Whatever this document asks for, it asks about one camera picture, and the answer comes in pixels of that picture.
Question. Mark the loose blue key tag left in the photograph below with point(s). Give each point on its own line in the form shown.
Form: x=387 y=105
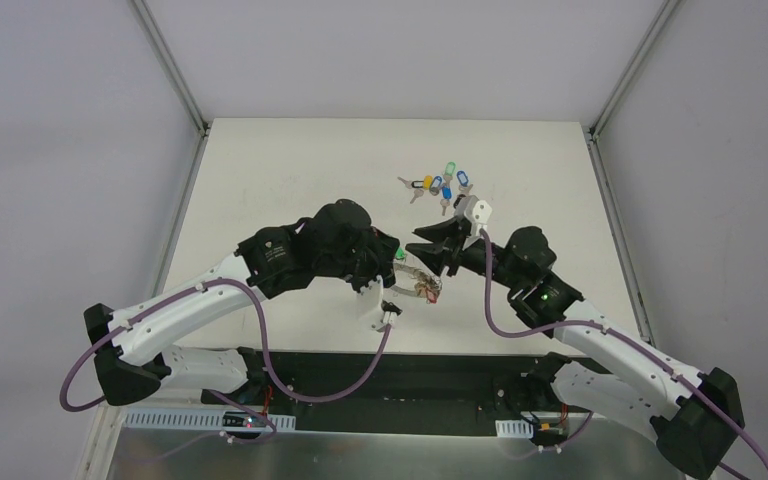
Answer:
x=435 y=186

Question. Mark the loose blue key tag right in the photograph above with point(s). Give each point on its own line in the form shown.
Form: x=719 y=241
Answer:
x=464 y=183

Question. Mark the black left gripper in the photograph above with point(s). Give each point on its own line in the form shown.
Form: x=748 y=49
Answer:
x=382 y=253

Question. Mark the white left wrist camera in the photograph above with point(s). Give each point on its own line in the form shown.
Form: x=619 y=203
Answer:
x=373 y=310

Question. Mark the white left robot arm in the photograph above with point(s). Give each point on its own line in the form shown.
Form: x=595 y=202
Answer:
x=134 y=349

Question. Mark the silver metal ring disc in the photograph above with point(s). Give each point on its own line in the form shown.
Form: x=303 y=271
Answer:
x=414 y=282

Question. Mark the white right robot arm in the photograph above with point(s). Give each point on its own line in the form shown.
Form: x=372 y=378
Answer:
x=691 y=416

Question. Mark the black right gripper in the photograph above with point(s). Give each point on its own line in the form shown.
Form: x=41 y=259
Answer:
x=455 y=240

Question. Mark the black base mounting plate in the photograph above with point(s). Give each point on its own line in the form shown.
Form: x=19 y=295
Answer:
x=452 y=395

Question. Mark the aluminium frame rail front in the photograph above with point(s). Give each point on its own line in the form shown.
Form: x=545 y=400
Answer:
x=320 y=378

